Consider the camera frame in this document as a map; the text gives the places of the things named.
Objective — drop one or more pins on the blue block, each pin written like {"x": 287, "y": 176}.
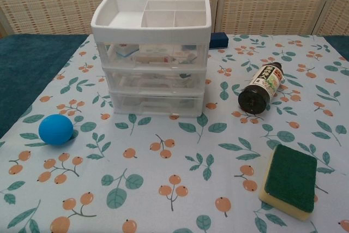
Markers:
{"x": 219, "y": 40}

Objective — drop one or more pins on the clear drawer with white items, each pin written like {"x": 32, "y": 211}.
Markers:
{"x": 152, "y": 81}

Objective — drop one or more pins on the teal table cover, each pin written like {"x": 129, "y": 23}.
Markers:
{"x": 27, "y": 66}

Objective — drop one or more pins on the white teal block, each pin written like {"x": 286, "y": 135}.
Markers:
{"x": 125, "y": 51}

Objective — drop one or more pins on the white plastic drawer organizer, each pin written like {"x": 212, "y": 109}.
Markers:
{"x": 150, "y": 32}

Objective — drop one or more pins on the clear drawer holding plush toy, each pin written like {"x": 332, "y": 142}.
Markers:
{"x": 152, "y": 105}

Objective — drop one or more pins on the bamboo folding screen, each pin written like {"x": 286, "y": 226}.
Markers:
{"x": 272, "y": 1}

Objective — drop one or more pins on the blue ball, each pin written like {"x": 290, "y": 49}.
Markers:
{"x": 56, "y": 130}

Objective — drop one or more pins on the clear drawer with mixed items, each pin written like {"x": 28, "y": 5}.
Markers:
{"x": 163, "y": 54}

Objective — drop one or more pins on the floral leaf print tablecloth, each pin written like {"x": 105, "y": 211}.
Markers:
{"x": 174, "y": 178}

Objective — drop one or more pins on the dark tea bottle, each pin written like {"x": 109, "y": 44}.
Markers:
{"x": 259, "y": 87}

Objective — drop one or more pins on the green and yellow sponge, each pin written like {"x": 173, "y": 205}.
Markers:
{"x": 291, "y": 178}

